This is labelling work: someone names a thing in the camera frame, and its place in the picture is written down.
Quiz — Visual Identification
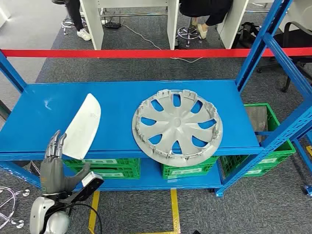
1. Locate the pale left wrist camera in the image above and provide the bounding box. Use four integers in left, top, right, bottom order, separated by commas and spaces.
82, 172, 104, 189

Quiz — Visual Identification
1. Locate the chrome stanchion post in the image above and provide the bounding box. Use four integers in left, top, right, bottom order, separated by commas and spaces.
0, 99, 12, 122

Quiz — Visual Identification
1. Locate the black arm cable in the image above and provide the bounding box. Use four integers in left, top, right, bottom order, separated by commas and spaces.
70, 202, 103, 234

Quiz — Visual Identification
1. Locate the white floor cable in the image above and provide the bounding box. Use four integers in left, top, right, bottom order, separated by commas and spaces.
121, 23, 203, 63

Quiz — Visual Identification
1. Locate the white desk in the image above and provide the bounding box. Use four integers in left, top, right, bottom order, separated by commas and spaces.
79, 0, 180, 51
217, 0, 249, 50

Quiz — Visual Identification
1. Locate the red barrier tape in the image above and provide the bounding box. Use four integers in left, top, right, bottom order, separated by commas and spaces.
0, 47, 312, 59

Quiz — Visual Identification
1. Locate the white plastic cover part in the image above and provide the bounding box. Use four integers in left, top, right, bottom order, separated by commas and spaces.
62, 93, 101, 160

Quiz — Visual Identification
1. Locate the black power strip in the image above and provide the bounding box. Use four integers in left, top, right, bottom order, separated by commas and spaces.
104, 20, 122, 30

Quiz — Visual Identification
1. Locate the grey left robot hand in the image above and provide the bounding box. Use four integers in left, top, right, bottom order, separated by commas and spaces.
40, 130, 91, 195

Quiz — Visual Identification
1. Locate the grey wheel hubcap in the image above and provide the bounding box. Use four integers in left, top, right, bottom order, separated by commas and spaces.
131, 89, 224, 168

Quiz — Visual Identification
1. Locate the chrome swivel chair base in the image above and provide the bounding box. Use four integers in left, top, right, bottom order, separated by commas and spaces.
177, 18, 202, 48
60, 18, 74, 36

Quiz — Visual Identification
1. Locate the green plastic crate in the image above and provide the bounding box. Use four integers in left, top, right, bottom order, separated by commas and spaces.
162, 166, 213, 180
221, 103, 296, 176
92, 168, 141, 180
243, 155, 288, 177
63, 158, 141, 172
161, 156, 219, 171

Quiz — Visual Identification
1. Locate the black left camera bracket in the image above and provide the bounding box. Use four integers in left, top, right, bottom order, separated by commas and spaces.
58, 176, 104, 207

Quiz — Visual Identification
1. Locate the person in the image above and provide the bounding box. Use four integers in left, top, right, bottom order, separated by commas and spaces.
51, 0, 92, 41
179, 0, 233, 40

